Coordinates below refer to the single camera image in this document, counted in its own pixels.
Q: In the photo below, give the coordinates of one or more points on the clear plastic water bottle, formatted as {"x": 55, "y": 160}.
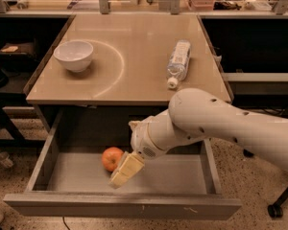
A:
{"x": 177, "y": 67}

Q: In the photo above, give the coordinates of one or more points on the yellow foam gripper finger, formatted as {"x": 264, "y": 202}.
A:
{"x": 129, "y": 165}
{"x": 133, "y": 124}

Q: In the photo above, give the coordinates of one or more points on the orange fruit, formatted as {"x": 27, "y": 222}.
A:
{"x": 111, "y": 157}

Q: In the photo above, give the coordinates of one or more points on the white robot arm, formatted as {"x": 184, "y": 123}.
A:
{"x": 194, "y": 115}

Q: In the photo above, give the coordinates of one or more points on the black stand left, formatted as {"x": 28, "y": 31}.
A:
{"x": 18, "y": 62}

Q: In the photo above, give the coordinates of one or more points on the small jar on floor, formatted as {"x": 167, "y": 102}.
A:
{"x": 5, "y": 160}

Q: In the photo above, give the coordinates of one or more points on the open grey drawer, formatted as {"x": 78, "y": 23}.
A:
{"x": 69, "y": 179}

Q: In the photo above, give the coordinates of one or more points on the grey counter cabinet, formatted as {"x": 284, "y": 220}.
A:
{"x": 131, "y": 52}

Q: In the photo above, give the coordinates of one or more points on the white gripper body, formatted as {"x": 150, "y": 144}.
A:
{"x": 141, "y": 142}

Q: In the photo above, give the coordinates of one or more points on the white ceramic bowl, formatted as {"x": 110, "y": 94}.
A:
{"x": 74, "y": 55}

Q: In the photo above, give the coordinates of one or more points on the black office chair base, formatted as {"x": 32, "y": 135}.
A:
{"x": 265, "y": 194}

